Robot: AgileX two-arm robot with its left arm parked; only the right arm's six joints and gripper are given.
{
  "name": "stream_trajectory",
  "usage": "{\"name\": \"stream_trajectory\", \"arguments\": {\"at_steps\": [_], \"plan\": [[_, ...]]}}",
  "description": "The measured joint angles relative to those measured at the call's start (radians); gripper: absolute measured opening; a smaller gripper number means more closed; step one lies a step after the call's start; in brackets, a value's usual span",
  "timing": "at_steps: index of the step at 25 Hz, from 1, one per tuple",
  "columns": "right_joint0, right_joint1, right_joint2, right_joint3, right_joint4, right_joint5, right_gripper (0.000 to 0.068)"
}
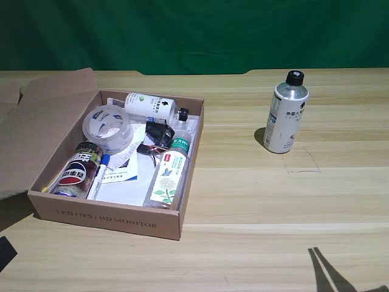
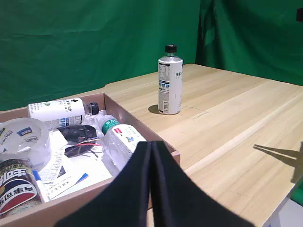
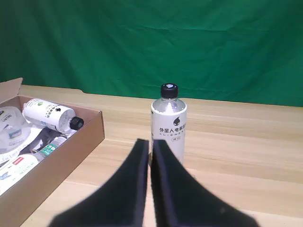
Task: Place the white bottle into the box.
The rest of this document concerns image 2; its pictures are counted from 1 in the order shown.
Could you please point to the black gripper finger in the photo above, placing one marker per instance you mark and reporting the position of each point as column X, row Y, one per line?
column 180, row 196
column 127, row 189

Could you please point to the white bottle black cap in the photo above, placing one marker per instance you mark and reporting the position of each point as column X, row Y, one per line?
column 169, row 87
column 56, row 112

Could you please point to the clear water bottle green cap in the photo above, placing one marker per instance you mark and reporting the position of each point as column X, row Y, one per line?
column 118, row 139

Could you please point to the brown cardboard box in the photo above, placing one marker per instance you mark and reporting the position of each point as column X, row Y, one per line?
column 132, row 123

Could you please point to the lying white bottle black cap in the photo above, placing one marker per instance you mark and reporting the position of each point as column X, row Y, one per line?
column 56, row 112

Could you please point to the white printed paper sheet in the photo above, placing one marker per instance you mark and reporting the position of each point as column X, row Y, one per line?
column 78, row 172

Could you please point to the black camouflage device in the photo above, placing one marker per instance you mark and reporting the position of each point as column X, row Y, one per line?
column 78, row 132

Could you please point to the white marker blue cap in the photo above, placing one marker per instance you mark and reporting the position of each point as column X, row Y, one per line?
column 41, row 186

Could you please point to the black drink can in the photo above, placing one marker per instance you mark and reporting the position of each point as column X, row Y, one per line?
column 16, row 186

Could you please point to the clear tape roll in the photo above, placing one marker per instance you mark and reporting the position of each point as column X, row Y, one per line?
column 23, row 139

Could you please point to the green backdrop cloth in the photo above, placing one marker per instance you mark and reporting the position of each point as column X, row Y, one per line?
column 94, row 42

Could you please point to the white table frame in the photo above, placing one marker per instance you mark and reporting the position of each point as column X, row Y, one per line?
column 281, row 212

